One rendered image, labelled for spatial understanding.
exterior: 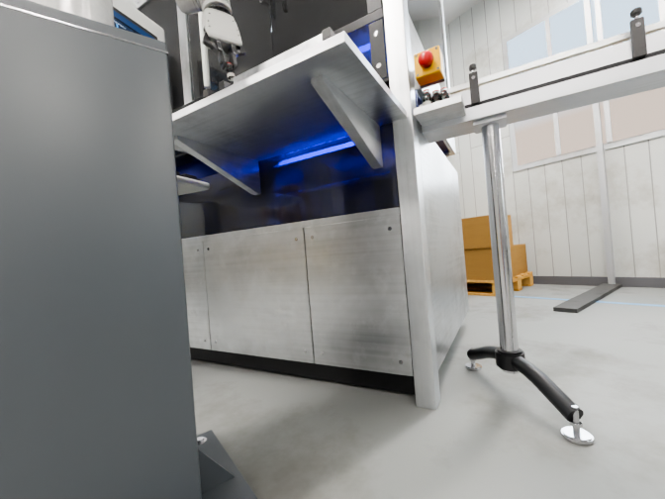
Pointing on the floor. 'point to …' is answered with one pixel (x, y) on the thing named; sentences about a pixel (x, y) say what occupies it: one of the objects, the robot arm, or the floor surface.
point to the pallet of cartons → (475, 246)
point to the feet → (514, 361)
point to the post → (412, 207)
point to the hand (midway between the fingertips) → (228, 61)
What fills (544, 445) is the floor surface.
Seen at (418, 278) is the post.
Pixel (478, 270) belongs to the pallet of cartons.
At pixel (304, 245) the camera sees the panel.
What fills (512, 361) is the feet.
